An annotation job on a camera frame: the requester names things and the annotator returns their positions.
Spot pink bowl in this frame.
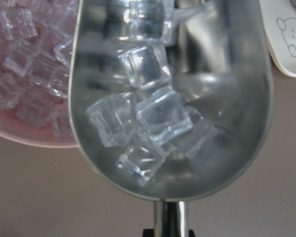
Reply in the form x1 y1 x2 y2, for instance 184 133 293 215
0 0 80 149

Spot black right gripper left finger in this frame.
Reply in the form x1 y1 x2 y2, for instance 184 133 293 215
142 229 154 237

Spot silver metal ice scoop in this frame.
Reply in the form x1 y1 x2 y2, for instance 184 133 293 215
69 0 273 237

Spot clear plastic ice cubes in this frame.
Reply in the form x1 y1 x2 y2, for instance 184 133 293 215
0 0 79 138

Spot cream rabbit serving tray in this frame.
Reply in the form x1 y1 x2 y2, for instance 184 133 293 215
259 0 296 78

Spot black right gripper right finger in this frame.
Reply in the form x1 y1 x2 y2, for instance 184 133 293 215
188 230 195 237

